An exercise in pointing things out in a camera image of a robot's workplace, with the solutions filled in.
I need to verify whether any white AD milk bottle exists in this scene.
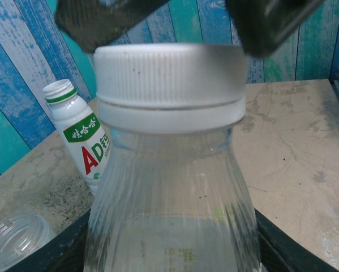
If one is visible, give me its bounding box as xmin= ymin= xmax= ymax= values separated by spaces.
xmin=42 ymin=79 xmax=113 ymax=196

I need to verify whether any white bottle cap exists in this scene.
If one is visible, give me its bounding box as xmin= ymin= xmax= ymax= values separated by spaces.
xmin=93 ymin=44 xmax=249 ymax=111

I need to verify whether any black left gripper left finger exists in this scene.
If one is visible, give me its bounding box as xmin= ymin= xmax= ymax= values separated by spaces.
xmin=5 ymin=209 xmax=93 ymax=272

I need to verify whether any wide clear ribbed bottle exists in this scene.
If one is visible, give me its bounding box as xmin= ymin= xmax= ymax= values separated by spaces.
xmin=83 ymin=95 xmax=262 ymax=272

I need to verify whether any slim clear labelled bottle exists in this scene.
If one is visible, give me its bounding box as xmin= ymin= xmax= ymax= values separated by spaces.
xmin=0 ymin=211 xmax=58 ymax=270

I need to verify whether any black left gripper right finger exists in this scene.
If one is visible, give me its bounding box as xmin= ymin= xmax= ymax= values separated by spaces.
xmin=255 ymin=209 xmax=339 ymax=272

